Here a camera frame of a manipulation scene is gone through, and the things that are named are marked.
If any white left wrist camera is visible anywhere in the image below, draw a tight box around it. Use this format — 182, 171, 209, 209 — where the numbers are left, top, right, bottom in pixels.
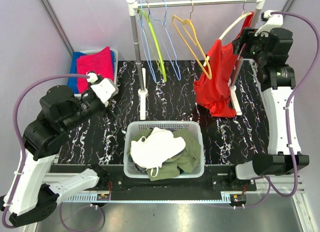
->
86, 71, 119, 107

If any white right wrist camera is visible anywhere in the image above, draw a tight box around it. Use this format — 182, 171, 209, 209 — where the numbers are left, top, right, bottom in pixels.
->
254, 10, 284, 36

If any green garment in basket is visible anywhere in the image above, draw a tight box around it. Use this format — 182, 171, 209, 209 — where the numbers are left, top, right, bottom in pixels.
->
179, 169, 188, 174

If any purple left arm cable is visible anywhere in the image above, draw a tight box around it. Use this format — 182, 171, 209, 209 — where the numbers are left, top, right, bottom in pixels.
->
0, 74, 90, 229

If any white pink garment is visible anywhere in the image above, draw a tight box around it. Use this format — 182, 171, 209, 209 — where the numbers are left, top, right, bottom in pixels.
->
128, 127, 186, 178

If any blue folded garment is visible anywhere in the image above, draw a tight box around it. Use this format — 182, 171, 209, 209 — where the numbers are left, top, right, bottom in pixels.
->
66, 52, 86, 94

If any light blue wire hanger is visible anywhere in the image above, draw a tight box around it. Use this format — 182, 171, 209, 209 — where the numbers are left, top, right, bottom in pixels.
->
152, 0, 181, 81

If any red tank top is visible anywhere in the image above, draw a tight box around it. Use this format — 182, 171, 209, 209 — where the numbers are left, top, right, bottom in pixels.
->
193, 11, 254, 118

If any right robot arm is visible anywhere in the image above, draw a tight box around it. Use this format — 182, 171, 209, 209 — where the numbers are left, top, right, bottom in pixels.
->
227, 27, 310, 191

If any pink folded garment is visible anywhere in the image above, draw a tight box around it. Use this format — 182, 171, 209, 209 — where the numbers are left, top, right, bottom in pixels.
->
76, 47, 115, 80

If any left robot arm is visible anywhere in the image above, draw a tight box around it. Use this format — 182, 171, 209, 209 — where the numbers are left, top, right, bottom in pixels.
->
0, 82, 119, 228

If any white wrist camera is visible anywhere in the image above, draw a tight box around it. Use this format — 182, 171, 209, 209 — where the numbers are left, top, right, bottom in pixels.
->
86, 71, 119, 107
254, 10, 284, 36

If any olive green tank top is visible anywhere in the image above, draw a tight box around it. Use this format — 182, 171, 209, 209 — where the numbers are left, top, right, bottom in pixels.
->
129, 129, 202, 182

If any cream white hanger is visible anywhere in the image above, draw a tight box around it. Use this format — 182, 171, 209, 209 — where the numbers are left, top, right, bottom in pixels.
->
203, 0, 253, 67

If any metal clothes rack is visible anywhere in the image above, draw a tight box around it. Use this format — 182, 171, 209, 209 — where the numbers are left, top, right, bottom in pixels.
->
126, 0, 266, 120

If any yellow hanger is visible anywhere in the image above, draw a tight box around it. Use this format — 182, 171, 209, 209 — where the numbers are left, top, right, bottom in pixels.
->
172, 0, 213, 80

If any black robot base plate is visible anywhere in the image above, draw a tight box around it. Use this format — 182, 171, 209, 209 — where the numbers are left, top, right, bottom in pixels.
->
48, 163, 258, 202

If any blue-grey tank top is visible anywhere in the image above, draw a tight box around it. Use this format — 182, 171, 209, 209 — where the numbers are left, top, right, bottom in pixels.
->
128, 156, 148, 175

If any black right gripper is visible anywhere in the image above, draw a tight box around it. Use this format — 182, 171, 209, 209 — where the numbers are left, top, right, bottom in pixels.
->
230, 26, 269, 66

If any empty light blue hanger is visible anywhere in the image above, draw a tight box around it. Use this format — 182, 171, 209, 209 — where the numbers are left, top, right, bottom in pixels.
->
137, 9, 157, 83

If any neon green hanger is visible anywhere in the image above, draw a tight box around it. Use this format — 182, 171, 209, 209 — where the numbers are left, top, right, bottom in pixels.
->
137, 1, 167, 82

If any white front laundry basket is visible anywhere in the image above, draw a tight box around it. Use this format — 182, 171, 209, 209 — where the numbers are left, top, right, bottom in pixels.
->
123, 121, 205, 179

